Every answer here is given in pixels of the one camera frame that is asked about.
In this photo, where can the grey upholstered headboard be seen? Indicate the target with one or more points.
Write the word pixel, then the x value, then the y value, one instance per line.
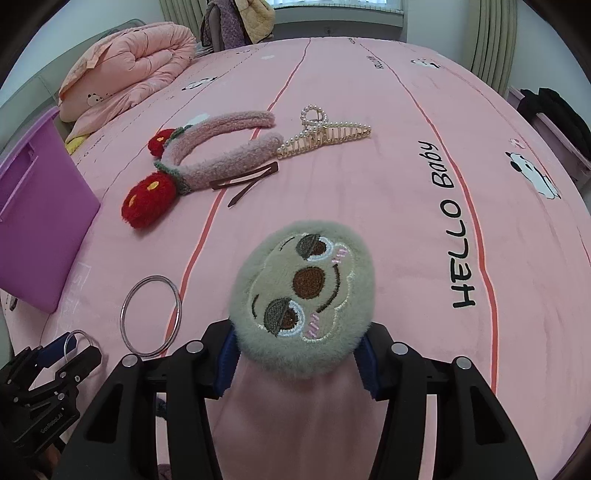
pixel 32 92

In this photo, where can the purple plastic basin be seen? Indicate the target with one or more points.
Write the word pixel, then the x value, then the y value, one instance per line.
pixel 41 221

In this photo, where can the folded pink quilt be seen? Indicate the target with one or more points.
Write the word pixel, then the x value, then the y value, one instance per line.
pixel 138 60

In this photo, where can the pink printed bed sheet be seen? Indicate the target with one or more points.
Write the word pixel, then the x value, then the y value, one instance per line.
pixel 397 194

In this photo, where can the brown snap hair clip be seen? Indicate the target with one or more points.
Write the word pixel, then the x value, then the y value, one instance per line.
pixel 271 169

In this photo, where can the green plush sloth hair clip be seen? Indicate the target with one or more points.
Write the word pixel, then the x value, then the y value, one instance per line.
pixel 304 295

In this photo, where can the beige curtain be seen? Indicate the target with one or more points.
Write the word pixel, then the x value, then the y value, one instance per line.
pixel 494 41
pixel 182 11

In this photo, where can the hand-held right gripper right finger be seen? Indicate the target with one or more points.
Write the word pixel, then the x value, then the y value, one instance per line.
pixel 369 371

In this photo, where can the yellow pillow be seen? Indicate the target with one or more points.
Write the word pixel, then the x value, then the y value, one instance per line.
pixel 76 144

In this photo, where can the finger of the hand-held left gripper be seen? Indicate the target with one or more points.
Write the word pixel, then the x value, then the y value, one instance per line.
pixel 78 367
pixel 48 353

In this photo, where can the large silver bangle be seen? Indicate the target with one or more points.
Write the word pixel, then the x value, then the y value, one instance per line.
pixel 123 316

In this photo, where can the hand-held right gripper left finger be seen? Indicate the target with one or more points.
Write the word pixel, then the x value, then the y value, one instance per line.
pixel 226 367

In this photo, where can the pearl hair claw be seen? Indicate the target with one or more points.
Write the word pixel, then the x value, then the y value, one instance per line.
pixel 323 134

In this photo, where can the pink plush headband red cherries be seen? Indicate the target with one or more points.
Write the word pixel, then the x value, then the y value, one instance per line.
pixel 221 161

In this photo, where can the yellow quilted jacket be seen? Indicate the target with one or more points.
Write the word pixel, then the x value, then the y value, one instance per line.
pixel 256 18

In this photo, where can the black clothing pile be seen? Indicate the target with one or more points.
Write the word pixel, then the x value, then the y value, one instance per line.
pixel 554 113

